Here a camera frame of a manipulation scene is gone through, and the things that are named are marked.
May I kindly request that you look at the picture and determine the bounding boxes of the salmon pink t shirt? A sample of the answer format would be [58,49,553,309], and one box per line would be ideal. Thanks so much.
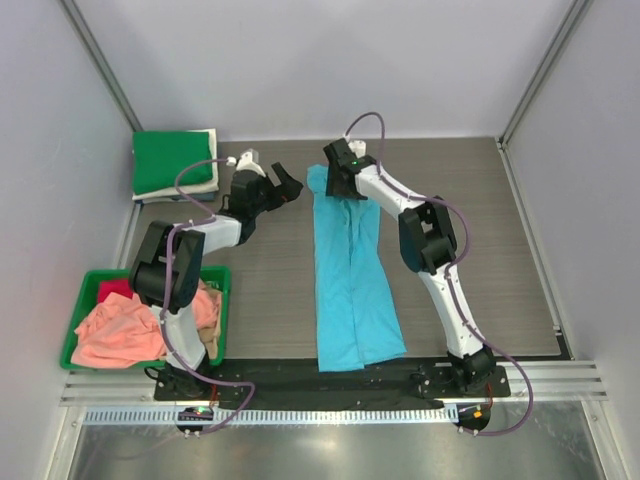
[70,287,223,367]

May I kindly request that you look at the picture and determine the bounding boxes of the folded green t shirt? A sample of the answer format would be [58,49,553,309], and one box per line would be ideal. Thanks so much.
[132,131,212,195]

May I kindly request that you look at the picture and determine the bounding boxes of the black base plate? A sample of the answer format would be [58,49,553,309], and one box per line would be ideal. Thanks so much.
[144,357,511,411]

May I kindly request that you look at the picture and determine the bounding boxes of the left aluminium frame post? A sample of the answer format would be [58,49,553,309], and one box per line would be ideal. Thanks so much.
[58,0,143,131]

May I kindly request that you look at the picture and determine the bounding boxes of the folded cream t shirt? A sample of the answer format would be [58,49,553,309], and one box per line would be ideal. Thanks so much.
[131,128,220,202]

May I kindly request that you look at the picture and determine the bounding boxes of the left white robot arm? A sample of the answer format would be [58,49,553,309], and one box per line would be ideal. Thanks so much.
[129,161,303,401]

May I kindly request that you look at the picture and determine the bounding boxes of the white slotted cable duct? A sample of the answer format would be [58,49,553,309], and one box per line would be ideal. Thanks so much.
[83,405,458,427]

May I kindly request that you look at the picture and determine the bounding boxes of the green plastic bin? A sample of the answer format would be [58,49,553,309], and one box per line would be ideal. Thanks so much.
[59,267,231,370]

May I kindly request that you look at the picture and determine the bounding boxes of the folded grey blue t shirt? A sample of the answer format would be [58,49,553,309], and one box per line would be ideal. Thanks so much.
[135,191,217,205]

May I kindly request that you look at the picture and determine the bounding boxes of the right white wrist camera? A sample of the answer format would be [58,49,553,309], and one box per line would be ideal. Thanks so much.
[347,140,367,158]

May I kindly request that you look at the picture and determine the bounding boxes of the red t shirt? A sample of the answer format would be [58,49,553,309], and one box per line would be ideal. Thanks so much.
[97,278,133,304]

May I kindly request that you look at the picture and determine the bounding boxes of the light blue t shirt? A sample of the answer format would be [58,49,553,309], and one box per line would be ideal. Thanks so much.
[307,165,407,373]

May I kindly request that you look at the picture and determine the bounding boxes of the beige t shirt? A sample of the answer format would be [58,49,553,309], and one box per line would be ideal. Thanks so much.
[193,280,223,360]

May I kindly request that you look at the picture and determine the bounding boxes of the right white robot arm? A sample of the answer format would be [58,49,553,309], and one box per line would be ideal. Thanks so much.
[323,137,496,396]

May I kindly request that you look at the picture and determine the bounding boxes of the aluminium rail front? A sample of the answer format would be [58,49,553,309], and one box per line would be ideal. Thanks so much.
[59,361,608,407]

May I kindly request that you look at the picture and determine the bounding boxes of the aluminium frame post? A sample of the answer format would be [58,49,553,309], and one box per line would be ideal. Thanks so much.
[58,0,143,131]
[496,0,596,150]

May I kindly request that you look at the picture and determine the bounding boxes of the right aluminium frame post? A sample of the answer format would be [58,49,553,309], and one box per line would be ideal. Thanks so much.
[496,0,596,150]

